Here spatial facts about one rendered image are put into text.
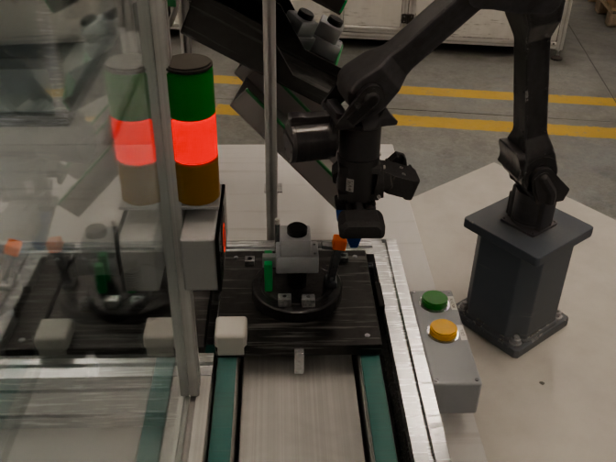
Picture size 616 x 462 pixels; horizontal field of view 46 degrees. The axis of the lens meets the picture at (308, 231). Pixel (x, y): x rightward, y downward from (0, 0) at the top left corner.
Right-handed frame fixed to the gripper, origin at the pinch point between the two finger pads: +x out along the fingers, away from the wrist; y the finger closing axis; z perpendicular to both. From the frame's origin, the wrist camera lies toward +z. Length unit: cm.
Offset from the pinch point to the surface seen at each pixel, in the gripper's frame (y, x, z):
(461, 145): 248, 109, 81
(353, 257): 9.7, 12.2, 1.1
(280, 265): -2.4, 5.1, -11.1
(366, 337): -10.5, 12.3, 1.3
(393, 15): 393, 85, 63
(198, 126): -21.6, -26.3, -19.2
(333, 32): 42.2, -15.7, -1.3
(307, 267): -2.3, 5.5, -7.0
